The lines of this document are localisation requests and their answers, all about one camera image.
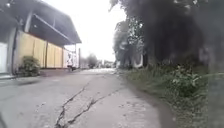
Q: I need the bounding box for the small tree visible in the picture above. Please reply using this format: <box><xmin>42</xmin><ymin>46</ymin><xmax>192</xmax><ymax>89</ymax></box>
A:
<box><xmin>85</xmin><ymin>52</ymin><xmax>99</xmax><ymax>69</ymax></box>

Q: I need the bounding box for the white fence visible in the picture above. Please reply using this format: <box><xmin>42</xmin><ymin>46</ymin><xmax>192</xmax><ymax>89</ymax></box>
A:
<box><xmin>63</xmin><ymin>49</ymin><xmax>81</xmax><ymax>69</ymax></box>

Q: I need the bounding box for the row of trees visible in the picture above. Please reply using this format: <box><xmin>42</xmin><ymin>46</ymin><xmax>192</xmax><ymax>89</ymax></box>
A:
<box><xmin>109</xmin><ymin>0</ymin><xmax>224</xmax><ymax>71</ymax></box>

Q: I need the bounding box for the grass verge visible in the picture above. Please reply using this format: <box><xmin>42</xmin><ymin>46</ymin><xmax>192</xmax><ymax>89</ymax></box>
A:
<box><xmin>116</xmin><ymin>63</ymin><xmax>224</xmax><ymax>128</ymax></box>

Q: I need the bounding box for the cracked grey concrete road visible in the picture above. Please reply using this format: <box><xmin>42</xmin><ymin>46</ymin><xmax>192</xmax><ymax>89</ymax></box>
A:
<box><xmin>0</xmin><ymin>68</ymin><xmax>178</xmax><ymax>128</ymax></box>

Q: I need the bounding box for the building with yellow walls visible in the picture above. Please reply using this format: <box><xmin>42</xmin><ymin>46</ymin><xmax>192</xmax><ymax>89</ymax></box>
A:
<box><xmin>0</xmin><ymin>0</ymin><xmax>83</xmax><ymax>76</ymax></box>

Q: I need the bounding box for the green bush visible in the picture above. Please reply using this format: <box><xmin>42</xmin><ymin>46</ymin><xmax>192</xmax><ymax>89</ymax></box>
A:
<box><xmin>18</xmin><ymin>55</ymin><xmax>42</xmax><ymax>78</ymax></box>

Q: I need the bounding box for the white wall with dark railing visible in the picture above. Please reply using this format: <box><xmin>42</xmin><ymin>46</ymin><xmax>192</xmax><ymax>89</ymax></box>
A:
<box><xmin>131</xmin><ymin>53</ymin><xmax>145</xmax><ymax>69</ymax></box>

